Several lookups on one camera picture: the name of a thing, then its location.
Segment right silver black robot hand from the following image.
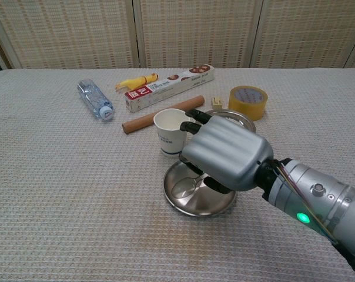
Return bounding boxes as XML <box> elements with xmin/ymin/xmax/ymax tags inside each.
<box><xmin>179</xmin><ymin>109</ymin><xmax>274</xmax><ymax>195</ymax></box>

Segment metal spoon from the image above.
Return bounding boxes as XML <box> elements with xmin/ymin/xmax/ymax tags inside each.
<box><xmin>170</xmin><ymin>173</ymin><xmax>210</xmax><ymax>199</ymax></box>

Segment metal bowl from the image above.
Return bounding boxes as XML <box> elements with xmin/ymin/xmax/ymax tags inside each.
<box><xmin>205</xmin><ymin>109</ymin><xmax>257</xmax><ymax>133</ymax></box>

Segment round metal plate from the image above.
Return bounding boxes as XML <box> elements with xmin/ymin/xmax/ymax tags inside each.
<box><xmin>163</xmin><ymin>160</ymin><xmax>237</xmax><ymax>217</ymax></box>

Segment white paper cup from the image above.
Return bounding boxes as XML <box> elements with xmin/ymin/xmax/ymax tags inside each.
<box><xmin>153</xmin><ymin>108</ymin><xmax>193</xmax><ymax>157</ymax></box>

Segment yellow tape roll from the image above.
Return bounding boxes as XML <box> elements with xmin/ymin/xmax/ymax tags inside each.
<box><xmin>227</xmin><ymin>85</ymin><xmax>269</xmax><ymax>121</ymax></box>

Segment long baking paper box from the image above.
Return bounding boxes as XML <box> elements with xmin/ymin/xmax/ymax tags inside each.
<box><xmin>123</xmin><ymin>65</ymin><xmax>216</xmax><ymax>113</ymax></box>

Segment wooden rolling pin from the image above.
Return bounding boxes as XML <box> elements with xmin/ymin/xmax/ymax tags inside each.
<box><xmin>121</xmin><ymin>95</ymin><xmax>205</xmax><ymax>135</ymax></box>

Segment yellow rubber chicken toy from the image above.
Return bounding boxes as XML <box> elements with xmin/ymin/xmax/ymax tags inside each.
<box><xmin>115</xmin><ymin>73</ymin><xmax>160</xmax><ymax>92</ymax></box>

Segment woven folding screen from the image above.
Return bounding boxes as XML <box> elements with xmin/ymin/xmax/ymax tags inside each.
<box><xmin>0</xmin><ymin>0</ymin><xmax>355</xmax><ymax>71</ymax></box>

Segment clear plastic water bottle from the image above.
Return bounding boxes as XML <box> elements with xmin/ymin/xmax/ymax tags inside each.
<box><xmin>76</xmin><ymin>78</ymin><xmax>115</xmax><ymax>122</ymax></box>

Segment beige woven tablecloth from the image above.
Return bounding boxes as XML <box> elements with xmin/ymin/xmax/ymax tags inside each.
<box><xmin>0</xmin><ymin>67</ymin><xmax>355</xmax><ymax>282</ymax></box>

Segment coloured wrist wire bundle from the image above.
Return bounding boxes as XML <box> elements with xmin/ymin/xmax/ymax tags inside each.
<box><xmin>272</xmin><ymin>160</ymin><xmax>339</xmax><ymax>243</ymax></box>

